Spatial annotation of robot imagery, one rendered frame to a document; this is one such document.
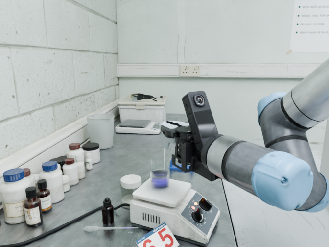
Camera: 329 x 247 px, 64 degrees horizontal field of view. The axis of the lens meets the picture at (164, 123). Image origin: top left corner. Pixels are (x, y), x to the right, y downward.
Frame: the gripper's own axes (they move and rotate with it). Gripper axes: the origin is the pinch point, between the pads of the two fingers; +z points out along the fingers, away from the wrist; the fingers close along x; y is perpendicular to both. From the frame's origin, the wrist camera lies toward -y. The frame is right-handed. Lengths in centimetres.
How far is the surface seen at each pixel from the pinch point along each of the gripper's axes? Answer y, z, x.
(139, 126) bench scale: 21, 79, 29
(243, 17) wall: -45, 89, 116
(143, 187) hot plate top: 17.1, 2.5, -5.1
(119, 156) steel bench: 25, 50, 6
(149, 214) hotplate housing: 21.2, -3.3, -6.6
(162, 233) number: 22.9, -8.8, -6.0
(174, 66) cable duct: -11, 114, 75
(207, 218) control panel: 22.3, -10.4, 5.4
